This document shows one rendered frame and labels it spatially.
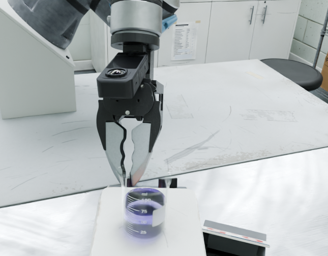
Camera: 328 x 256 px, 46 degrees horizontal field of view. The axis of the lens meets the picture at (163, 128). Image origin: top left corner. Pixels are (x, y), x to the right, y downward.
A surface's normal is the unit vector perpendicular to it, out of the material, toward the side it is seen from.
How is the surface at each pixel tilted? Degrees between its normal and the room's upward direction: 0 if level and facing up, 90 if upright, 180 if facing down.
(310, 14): 90
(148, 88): 61
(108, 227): 0
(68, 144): 0
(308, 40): 90
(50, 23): 77
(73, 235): 0
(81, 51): 90
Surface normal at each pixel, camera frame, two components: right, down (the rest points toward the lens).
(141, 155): -0.18, 0.00
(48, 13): 0.39, 0.14
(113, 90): -0.14, 0.47
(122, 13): -0.47, -0.02
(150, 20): 0.56, 0.02
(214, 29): 0.35, 0.49
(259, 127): 0.05, -0.86
